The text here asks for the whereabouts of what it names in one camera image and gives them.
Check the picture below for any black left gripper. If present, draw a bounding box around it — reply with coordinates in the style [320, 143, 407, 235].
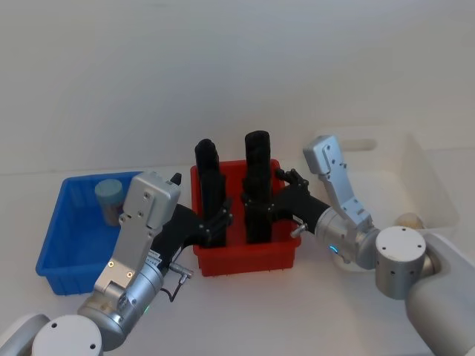
[149, 171, 235, 274]

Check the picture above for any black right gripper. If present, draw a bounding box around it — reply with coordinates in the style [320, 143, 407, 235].
[243, 167, 331, 233]

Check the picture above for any tall black object narrow top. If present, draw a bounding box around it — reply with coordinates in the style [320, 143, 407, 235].
[194, 138, 228, 248]

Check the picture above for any tall black object round top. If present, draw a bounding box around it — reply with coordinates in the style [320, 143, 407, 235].
[242, 130, 275, 245]

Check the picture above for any red plastic bin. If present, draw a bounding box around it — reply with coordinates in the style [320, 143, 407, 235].
[189, 159, 303, 278]

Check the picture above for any pale blue cylindrical cup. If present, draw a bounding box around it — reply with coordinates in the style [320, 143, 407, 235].
[94, 179, 125, 227]

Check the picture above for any beige round object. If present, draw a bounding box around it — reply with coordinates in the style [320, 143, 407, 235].
[394, 212, 426, 229]

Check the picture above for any blue plastic bin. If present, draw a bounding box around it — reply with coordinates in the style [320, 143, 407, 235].
[35, 171, 146, 296]

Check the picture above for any white plastic bin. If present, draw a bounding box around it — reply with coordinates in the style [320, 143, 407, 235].
[315, 128, 461, 240]

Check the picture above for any thin cable with silver plug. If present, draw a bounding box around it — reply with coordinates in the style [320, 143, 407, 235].
[162, 260, 194, 303]
[290, 221, 309, 239]

